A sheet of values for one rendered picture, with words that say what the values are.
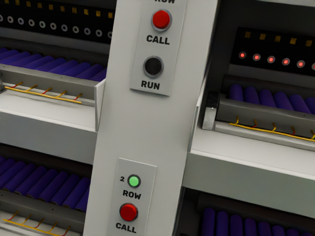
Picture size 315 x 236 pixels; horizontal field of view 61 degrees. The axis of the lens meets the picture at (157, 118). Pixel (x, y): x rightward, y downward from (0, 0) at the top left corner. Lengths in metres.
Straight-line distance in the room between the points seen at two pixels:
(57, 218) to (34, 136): 0.14
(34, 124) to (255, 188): 0.24
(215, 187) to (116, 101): 0.13
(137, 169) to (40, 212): 0.19
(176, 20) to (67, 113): 0.16
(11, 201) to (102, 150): 0.20
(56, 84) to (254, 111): 0.24
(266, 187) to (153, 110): 0.13
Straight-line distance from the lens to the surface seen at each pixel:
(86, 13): 0.46
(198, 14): 0.26
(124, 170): 0.28
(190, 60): 0.26
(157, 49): 0.26
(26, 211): 0.44
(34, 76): 0.37
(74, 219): 0.41
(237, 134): 0.31
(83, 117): 0.31
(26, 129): 0.33
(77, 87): 0.34
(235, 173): 0.27
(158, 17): 0.26
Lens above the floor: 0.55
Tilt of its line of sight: 8 degrees down
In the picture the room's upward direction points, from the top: 10 degrees clockwise
